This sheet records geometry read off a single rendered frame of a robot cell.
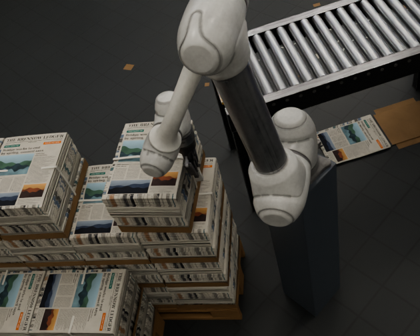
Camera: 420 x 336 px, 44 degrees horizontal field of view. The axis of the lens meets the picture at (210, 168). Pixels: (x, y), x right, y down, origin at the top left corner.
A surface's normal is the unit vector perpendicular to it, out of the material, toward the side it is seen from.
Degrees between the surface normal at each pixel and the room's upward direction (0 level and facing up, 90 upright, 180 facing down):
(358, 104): 0
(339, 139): 1
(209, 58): 84
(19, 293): 1
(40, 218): 90
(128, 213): 90
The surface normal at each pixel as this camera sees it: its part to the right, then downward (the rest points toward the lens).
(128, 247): -0.08, 0.79
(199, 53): -0.29, 0.72
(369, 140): -0.22, -0.62
